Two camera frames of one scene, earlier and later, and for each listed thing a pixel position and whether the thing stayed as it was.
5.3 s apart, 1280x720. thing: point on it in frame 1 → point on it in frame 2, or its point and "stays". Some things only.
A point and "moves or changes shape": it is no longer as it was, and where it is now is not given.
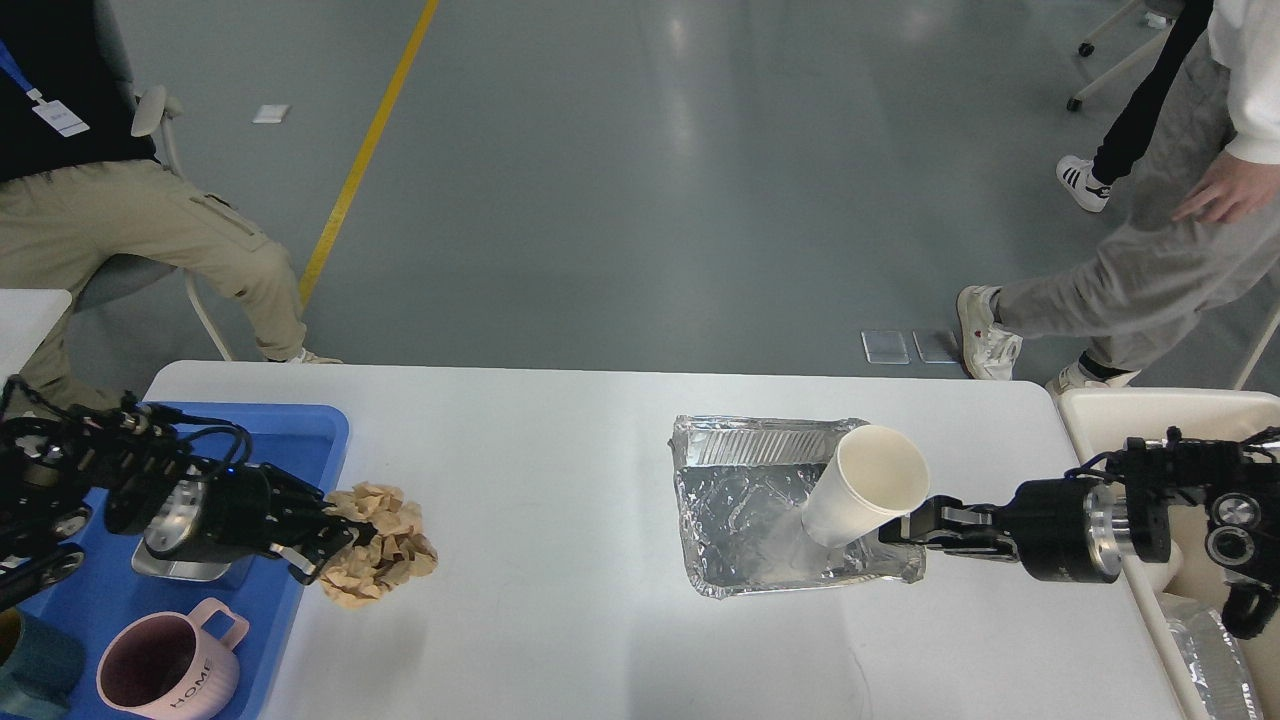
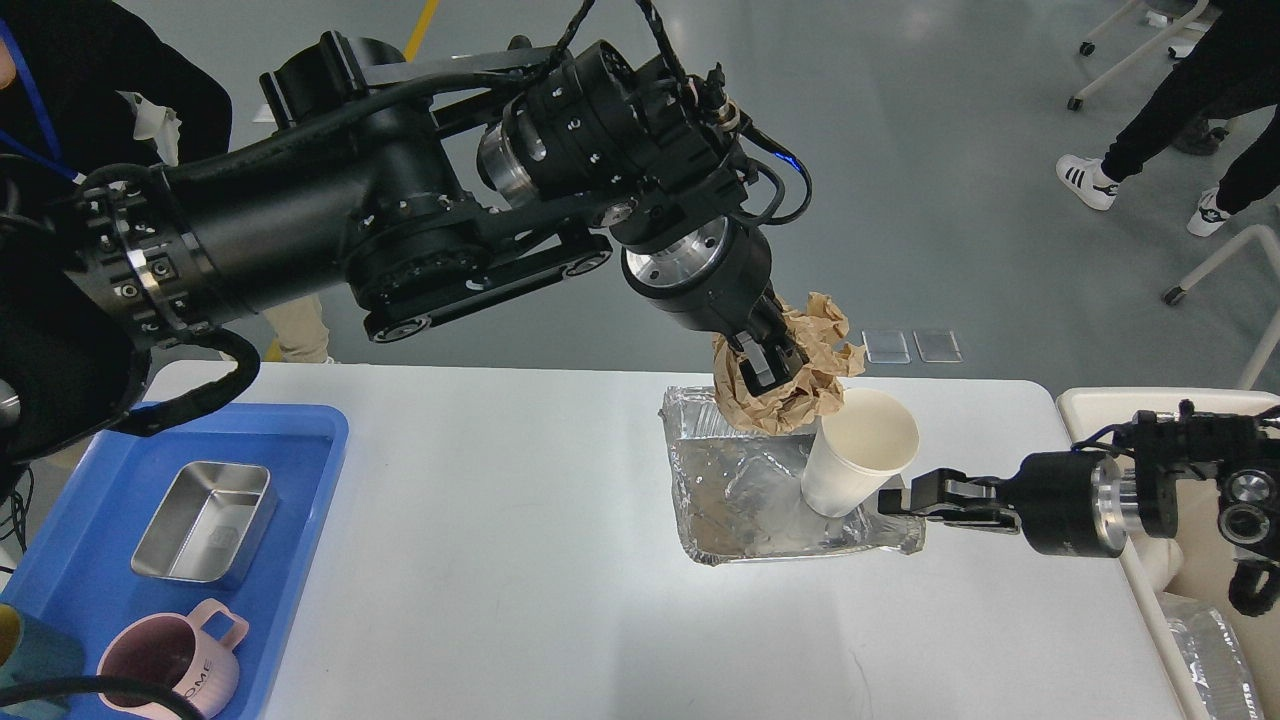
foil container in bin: [1214, 661] stays
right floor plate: [937, 346] stays
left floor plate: [886, 347] stays
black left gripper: [227, 512] → [712, 277]
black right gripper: [1067, 529] → [1068, 504]
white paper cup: [874, 476] moves or changes shape
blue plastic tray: [306, 441] stays
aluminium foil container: [742, 484] moves or changes shape
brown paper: [392, 556] → [820, 329]
